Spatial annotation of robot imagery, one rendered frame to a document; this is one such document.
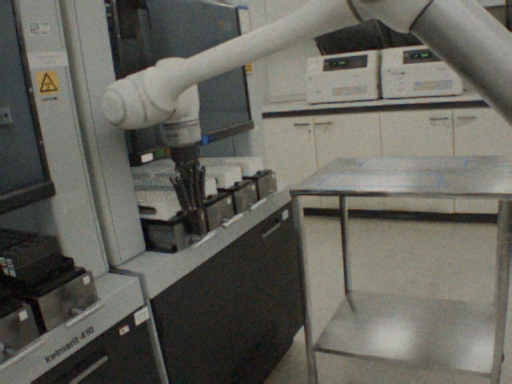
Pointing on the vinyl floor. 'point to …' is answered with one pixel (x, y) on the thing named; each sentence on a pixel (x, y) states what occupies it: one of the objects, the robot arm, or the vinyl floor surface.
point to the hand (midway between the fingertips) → (196, 221)
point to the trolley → (390, 184)
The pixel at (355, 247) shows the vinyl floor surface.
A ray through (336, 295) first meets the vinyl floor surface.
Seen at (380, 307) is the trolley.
